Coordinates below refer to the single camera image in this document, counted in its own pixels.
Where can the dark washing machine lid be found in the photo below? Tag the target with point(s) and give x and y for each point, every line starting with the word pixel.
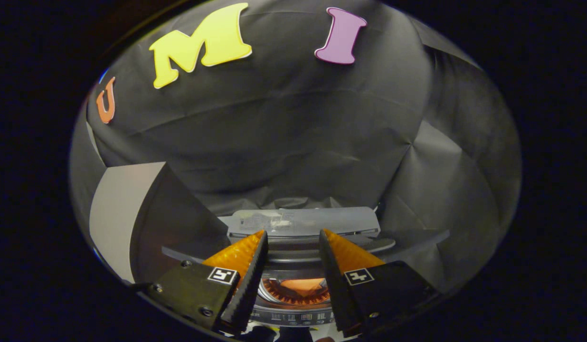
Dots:
pixel 303 221

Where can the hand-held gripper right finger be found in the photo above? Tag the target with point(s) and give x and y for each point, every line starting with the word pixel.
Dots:
pixel 338 289

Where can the yellow polo shirt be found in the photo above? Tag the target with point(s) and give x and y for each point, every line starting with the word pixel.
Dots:
pixel 303 286

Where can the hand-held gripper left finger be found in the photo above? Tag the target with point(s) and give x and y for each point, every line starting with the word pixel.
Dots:
pixel 248 289

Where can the white cabinet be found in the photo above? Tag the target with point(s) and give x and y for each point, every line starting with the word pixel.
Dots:
pixel 118 213

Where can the grey washing machine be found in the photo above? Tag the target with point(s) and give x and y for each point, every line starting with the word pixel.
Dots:
pixel 293 316

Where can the black backdrop cloth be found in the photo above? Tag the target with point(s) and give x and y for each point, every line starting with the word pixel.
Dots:
pixel 274 142

